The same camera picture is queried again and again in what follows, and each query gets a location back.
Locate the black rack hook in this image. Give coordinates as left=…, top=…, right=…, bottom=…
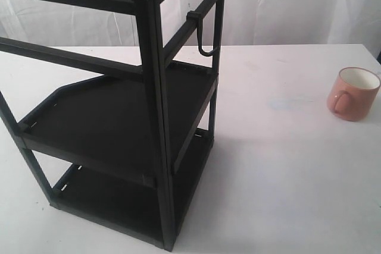
left=186, top=11, right=220, bottom=57

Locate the pink ceramic mug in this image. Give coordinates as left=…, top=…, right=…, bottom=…
left=327, top=67, right=380, bottom=121

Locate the black metal shelf rack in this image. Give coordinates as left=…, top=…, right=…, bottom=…
left=1, top=0, right=224, bottom=251

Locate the white backdrop curtain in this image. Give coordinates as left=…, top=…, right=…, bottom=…
left=1, top=0, right=380, bottom=57

